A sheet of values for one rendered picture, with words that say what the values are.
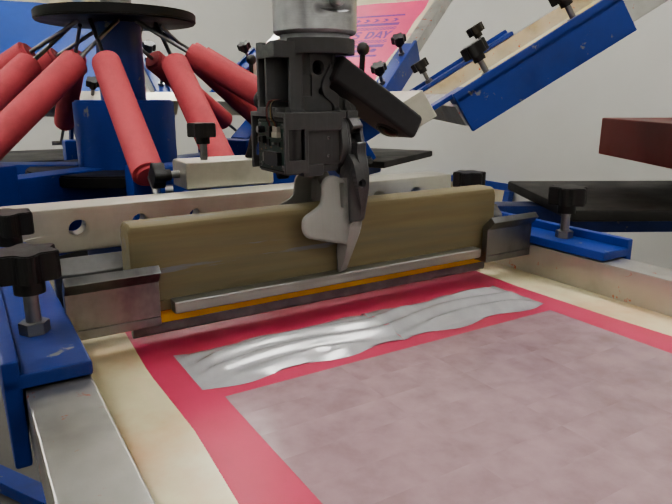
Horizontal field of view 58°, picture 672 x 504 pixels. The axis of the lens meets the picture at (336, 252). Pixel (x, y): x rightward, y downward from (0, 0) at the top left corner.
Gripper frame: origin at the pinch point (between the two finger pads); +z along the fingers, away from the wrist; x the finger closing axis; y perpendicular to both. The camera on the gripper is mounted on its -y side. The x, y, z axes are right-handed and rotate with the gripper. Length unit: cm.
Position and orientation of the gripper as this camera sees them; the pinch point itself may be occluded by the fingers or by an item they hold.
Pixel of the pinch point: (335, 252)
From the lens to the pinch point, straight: 60.9
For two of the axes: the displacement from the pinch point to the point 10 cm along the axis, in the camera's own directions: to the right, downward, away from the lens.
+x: 5.2, 2.1, -8.3
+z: 0.0, 9.7, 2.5
